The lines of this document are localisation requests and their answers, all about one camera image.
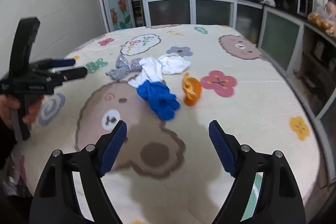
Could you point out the plastic bag of buns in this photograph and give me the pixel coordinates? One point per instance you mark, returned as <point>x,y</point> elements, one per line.
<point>321,22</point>

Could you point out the kitchen counter cabinet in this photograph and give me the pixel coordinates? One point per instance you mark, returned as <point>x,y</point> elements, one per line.
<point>168,10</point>

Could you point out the person's left hand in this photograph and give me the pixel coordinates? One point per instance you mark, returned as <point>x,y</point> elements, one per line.
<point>32,111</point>

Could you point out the printed blanket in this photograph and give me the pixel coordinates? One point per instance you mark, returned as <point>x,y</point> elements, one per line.
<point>236,121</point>

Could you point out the white paper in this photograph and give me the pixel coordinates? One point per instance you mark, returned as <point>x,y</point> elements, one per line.
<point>174,65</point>

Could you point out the orange plastic wrapper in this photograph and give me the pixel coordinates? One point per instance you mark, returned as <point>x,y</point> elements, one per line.
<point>191,90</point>

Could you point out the white tissue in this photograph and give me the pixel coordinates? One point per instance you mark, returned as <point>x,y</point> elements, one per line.
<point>149,70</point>

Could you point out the silver foil wrapper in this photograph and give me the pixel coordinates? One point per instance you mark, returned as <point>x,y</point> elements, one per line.
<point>123,69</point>

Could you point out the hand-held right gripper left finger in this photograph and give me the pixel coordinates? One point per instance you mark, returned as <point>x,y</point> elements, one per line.
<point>113,146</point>

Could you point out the blue bag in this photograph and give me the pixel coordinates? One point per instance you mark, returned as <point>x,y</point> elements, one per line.
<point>157,98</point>

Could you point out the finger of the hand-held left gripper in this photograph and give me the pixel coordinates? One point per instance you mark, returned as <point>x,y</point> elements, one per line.
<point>64,62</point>
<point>76,73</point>

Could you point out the microwave oven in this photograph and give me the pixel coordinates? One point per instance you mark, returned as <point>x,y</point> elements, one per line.
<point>304,5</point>

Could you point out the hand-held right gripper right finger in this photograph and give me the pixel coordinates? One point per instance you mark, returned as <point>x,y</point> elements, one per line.
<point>223,146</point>

